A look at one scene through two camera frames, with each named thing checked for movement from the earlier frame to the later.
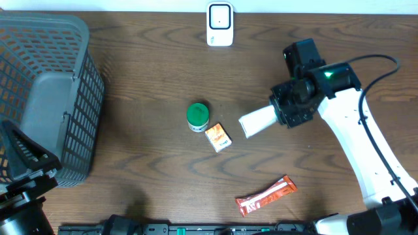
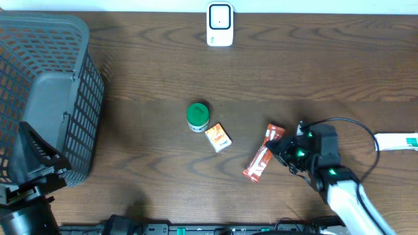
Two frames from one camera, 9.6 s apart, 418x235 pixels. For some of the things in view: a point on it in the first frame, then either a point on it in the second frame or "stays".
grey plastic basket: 51,87 stays
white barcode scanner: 220,23 stays
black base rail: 138,228 stays
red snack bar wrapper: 283,187 → 258,164
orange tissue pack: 218,138 stays
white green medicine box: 255,122 → 387,141
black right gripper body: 287,103 → 294,156
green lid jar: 198,117 stays
